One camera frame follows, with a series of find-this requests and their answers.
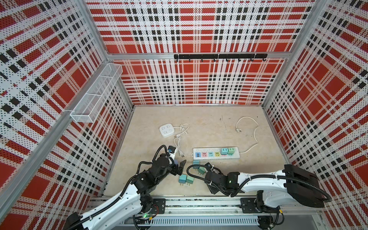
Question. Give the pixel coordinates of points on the teal plug adapter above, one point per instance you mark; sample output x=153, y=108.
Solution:
x=224, y=151
x=196, y=164
x=182, y=179

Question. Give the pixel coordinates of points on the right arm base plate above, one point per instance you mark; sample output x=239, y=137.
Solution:
x=256, y=205

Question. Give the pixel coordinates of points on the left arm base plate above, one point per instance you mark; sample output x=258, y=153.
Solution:
x=154, y=206

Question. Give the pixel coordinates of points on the aluminium front rail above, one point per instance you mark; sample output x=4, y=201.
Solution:
x=211, y=205

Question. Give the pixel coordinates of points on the green plug adapter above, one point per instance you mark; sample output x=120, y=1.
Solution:
x=189, y=180
x=231, y=151
x=201, y=170

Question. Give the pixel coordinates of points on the long white power strip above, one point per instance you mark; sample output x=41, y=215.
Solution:
x=213, y=154

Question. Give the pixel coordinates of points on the white wire basket shelf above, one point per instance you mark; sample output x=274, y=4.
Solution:
x=89, y=107

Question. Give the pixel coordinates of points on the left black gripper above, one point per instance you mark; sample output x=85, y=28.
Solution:
x=174, y=170

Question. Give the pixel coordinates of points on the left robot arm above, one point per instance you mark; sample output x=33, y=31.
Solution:
x=134, y=198

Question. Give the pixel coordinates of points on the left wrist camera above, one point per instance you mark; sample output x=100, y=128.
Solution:
x=171, y=150

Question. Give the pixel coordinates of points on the black hook rail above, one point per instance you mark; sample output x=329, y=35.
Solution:
x=250, y=56

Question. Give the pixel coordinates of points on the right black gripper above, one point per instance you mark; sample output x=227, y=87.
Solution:
x=212, y=190

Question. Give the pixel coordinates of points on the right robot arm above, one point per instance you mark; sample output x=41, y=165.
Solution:
x=291, y=185

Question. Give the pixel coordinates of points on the white square power strip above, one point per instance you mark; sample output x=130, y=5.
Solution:
x=167, y=130

